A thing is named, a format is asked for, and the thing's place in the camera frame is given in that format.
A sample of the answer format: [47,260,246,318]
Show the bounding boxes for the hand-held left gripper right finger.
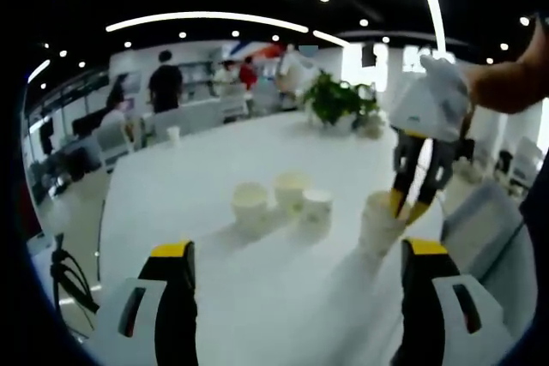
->
[401,237,522,366]

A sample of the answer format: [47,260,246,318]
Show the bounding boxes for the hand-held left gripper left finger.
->
[87,240,199,366]

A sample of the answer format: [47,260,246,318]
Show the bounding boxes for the small white plant pot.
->
[355,119,386,141]

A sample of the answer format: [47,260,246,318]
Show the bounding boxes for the grey office chair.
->
[441,183,541,341]

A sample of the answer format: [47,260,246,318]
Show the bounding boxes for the potted green plant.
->
[302,70,381,127]

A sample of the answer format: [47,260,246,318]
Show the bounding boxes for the person's own dark clothing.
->
[517,155,549,264]

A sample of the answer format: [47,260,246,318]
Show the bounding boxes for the white table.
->
[97,112,447,366]

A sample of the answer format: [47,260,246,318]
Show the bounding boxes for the black tripod stand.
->
[49,232,100,335]

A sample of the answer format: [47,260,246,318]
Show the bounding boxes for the grey chair back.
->
[94,123,130,164]
[143,98,224,144]

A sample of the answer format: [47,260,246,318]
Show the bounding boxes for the row of office desks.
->
[27,82,108,200]

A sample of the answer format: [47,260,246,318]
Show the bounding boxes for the straight ceiling light bar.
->
[27,59,51,84]

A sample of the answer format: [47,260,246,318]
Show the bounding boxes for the white wall shelf unit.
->
[178,61,215,101]

